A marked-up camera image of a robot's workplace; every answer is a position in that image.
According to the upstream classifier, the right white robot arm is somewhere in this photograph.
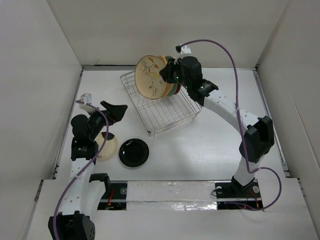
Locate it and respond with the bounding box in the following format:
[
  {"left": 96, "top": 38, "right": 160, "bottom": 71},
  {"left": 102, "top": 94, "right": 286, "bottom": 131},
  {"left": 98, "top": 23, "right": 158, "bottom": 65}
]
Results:
[{"left": 159, "top": 56, "right": 275, "bottom": 197}]

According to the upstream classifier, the black round plate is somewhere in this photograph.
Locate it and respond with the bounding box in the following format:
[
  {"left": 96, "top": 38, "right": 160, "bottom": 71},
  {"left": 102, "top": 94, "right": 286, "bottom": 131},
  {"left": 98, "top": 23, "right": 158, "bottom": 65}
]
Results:
[{"left": 118, "top": 138, "right": 150, "bottom": 168}]

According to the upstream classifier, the light green flower plate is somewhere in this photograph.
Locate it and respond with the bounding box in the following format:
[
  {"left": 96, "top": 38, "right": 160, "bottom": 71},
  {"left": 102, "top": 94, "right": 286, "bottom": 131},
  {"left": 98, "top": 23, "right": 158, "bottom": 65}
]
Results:
[{"left": 165, "top": 55, "right": 178, "bottom": 97}]

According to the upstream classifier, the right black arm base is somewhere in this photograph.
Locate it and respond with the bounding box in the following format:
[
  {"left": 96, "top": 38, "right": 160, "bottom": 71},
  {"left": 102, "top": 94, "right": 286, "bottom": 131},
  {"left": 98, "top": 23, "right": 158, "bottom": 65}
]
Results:
[{"left": 211, "top": 179, "right": 264, "bottom": 210}]

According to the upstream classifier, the beige bird pattern plate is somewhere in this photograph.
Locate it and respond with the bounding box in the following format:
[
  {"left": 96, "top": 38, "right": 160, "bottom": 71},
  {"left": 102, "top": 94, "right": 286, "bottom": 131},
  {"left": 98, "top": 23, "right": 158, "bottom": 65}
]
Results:
[{"left": 134, "top": 55, "right": 167, "bottom": 100}]

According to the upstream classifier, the silver wire dish rack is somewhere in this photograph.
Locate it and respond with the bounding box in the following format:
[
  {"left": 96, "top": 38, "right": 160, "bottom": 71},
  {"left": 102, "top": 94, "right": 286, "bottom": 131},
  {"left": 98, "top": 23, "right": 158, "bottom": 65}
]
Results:
[{"left": 120, "top": 71, "right": 202, "bottom": 137}]

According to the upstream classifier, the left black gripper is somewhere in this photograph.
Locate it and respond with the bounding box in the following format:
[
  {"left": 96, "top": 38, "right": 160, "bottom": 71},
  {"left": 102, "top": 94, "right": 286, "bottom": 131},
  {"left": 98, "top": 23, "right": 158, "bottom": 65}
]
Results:
[{"left": 86, "top": 101, "right": 127, "bottom": 141}]

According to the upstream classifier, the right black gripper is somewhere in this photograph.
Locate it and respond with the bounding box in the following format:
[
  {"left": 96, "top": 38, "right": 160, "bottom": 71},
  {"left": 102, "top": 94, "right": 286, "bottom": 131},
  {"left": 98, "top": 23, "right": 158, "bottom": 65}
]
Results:
[{"left": 158, "top": 57, "right": 191, "bottom": 90}]

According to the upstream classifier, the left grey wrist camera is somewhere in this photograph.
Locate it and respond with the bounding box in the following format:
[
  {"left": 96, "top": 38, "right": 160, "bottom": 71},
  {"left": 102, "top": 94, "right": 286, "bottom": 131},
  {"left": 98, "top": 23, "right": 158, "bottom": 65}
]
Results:
[{"left": 75, "top": 93, "right": 96, "bottom": 115}]

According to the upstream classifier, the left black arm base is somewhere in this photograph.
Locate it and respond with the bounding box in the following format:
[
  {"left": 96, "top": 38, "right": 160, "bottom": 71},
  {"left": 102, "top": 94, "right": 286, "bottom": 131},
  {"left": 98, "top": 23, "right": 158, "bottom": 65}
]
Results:
[{"left": 97, "top": 181, "right": 128, "bottom": 211}]

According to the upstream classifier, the square woven bamboo tray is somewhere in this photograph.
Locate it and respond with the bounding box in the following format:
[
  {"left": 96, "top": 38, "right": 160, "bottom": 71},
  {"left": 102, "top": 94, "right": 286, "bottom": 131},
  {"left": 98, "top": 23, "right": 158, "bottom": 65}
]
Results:
[{"left": 158, "top": 55, "right": 174, "bottom": 98}]

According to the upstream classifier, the plain beige plate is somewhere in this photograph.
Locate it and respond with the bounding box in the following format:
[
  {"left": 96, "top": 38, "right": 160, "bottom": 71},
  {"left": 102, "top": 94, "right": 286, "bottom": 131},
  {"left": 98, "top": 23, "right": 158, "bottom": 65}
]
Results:
[{"left": 95, "top": 131, "right": 118, "bottom": 161}]

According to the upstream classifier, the red and teal plate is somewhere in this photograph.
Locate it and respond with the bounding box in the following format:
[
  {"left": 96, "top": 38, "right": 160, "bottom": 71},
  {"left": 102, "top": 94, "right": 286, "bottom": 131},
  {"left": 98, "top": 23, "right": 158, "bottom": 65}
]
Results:
[{"left": 174, "top": 84, "right": 181, "bottom": 95}]

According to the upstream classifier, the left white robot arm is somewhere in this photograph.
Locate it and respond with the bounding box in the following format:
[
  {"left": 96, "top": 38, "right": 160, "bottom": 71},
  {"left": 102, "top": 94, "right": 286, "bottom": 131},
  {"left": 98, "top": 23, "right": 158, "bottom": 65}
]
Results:
[{"left": 48, "top": 100, "right": 128, "bottom": 240}]

